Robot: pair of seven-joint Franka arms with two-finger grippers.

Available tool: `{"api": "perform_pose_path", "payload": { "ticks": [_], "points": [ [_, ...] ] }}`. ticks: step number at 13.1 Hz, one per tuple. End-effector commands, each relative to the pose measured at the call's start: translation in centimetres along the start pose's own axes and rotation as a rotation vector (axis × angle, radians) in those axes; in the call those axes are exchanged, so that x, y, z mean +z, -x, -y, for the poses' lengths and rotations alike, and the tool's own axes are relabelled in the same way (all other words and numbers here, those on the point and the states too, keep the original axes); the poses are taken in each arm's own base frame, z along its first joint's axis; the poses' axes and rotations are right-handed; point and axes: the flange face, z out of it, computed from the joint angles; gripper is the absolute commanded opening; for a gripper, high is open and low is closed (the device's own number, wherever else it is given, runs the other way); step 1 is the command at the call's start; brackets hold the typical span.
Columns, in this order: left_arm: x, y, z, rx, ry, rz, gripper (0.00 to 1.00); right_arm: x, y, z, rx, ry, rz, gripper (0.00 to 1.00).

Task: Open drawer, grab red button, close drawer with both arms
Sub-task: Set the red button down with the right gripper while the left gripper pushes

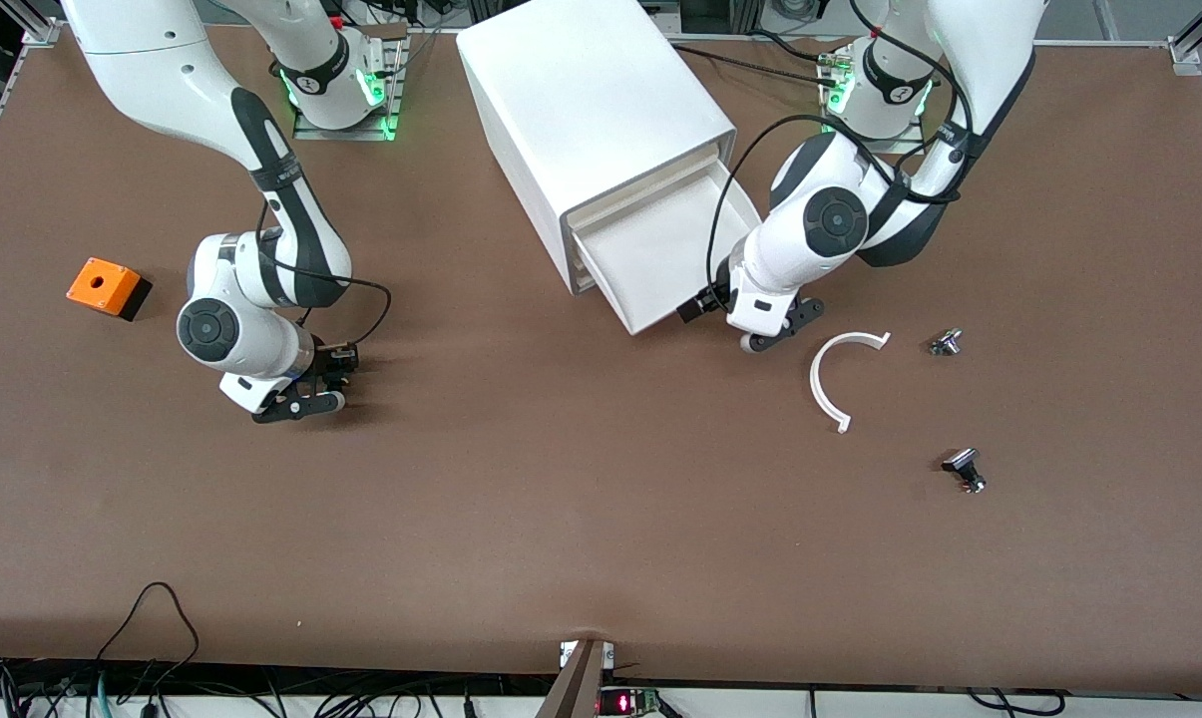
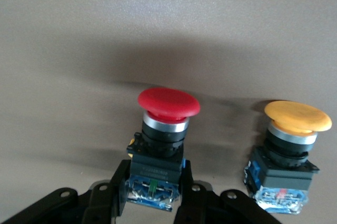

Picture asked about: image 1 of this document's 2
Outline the black-headed switch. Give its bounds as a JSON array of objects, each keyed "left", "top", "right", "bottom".
[{"left": 940, "top": 447, "right": 989, "bottom": 496}]

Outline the white curved plastic arc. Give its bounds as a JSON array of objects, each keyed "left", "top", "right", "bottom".
[{"left": 809, "top": 330, "right": 893, "bottom": 436}]

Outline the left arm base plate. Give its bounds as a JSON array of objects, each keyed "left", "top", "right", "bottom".
[{"left": 822, "top": 55, "right": 927, "bottom": 156}]

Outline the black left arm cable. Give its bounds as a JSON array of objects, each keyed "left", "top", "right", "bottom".
[{"left": 705, "top": 115, "right": 971, "bottom": 290}]

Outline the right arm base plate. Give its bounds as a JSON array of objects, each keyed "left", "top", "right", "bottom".
[{"left": 293, "top": 25, "right": 409, "bottom": 142}]

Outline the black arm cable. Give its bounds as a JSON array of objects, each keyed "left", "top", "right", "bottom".
[
  {"left": 705, "top": 115, "right": 971, "bottom": 290},
  {"left": 256, "top": 199, "right": 393, "bottom": 346}
]

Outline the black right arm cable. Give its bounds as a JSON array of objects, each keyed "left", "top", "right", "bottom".
[{"left": 256, "top": 199, "right": 393, "bottom": 346}]

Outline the thin black cable loop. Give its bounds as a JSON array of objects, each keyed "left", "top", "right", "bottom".
[{"left": 92, "top": 582, "right": 200, "bottom": 718}]

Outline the red digit display device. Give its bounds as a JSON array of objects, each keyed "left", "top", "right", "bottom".
[{"left": 599, "top": 686, "right": 661, "bottom": 717}]

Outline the orange box with hole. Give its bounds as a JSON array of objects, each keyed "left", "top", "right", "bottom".
[{"left": 65, "top": 256, "right": 155, "bottom": 323}]

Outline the white drawer cabinet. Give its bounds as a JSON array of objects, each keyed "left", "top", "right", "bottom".
[{"left": 457, "top": 0, "right": 738, "bottom": 297}]

